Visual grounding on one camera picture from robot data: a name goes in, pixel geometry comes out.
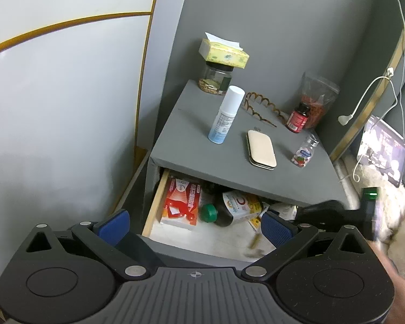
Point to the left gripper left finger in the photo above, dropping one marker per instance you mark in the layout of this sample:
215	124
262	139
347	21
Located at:
101	238

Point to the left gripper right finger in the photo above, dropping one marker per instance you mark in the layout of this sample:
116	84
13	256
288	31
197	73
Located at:
290	242

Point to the small clear pill bottle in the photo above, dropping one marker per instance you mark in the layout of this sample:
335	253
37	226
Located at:
304	154

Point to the beige manicure case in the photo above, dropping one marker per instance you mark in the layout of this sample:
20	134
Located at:
261	151

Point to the white blue spray bottle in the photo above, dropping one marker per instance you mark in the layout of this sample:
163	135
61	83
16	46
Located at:
226	114

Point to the wooden drawer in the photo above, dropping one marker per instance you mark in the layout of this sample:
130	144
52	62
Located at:
238	242

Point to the person right hand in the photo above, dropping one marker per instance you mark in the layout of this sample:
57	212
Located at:
396	314

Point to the small yellow packet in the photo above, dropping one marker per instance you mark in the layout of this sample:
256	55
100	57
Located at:
256	224

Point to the white yellow vitamin box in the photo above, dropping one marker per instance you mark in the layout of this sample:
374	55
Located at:
241	206

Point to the white fluffy plush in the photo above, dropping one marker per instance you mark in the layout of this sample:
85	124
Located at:
391	239

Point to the dark green bottle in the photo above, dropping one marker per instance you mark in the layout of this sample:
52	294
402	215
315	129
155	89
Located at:
223	210

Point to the red orange medicine box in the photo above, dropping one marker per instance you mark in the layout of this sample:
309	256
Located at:
181	203

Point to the dark printed book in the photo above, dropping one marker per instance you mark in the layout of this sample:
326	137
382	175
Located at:
384	148

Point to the clear bag red snacks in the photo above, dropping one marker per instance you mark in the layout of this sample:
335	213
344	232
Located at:
318	94

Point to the grey nightstand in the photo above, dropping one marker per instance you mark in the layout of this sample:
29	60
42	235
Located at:
284	39

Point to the brown wavy headband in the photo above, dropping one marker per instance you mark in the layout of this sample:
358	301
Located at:
261	108

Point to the glass jar dark lid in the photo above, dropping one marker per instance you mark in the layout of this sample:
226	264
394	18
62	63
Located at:
216	78

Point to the yellow tissue pack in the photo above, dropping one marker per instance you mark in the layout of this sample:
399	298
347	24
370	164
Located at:
224	52

